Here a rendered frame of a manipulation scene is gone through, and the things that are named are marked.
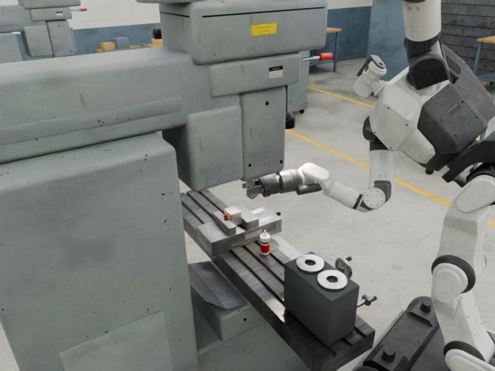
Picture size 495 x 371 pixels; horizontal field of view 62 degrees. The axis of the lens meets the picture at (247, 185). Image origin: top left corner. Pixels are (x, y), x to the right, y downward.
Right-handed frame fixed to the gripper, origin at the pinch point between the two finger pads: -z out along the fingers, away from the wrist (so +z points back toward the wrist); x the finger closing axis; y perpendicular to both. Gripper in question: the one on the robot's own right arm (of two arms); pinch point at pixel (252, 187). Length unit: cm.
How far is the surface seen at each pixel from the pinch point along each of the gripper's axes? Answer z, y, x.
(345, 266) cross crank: 51, 60, -12
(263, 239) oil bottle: 3.7, 23.9, 1.2
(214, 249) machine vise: -15.3, 28.1, -5.2
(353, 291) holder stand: 15, 14, 50
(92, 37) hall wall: -68, 17, -652
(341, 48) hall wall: 488, 98, -791
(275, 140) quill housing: 6.2, -21.0, 8.8
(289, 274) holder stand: 1.0, 16.1, 33.8
